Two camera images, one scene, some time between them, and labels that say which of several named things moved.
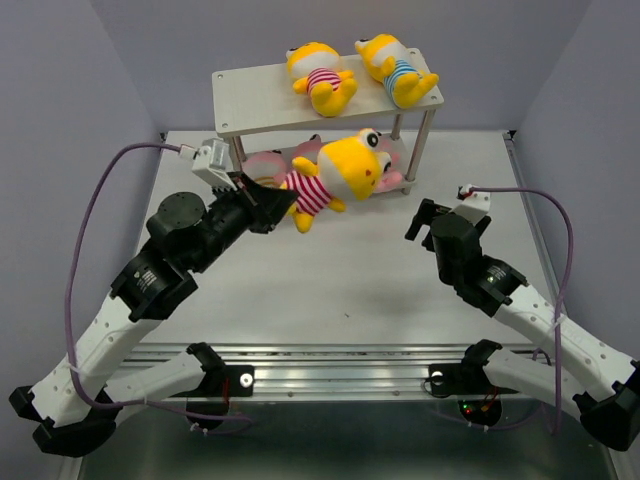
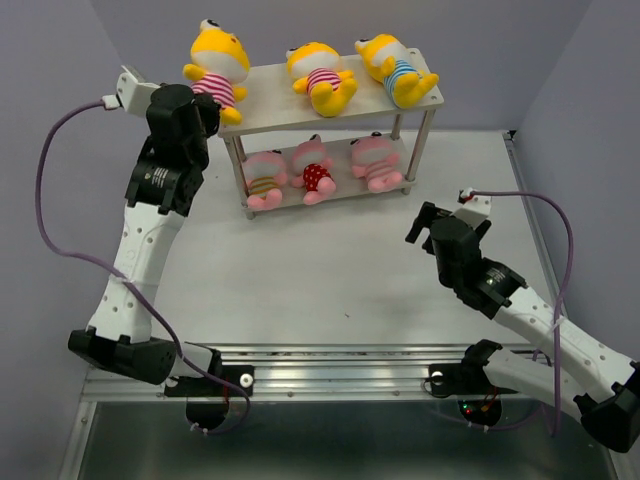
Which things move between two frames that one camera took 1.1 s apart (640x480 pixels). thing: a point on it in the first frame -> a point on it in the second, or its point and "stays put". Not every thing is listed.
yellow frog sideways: x=349 y=168 -> x=219 y=65
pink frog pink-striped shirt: x=393 y=173 stays put
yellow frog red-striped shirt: x=322 y=77 stays put
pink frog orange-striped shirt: x=267 y=168 stays put
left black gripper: x=272 y=204 -> x=211 y=110
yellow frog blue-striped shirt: x=387 y=60 stays put
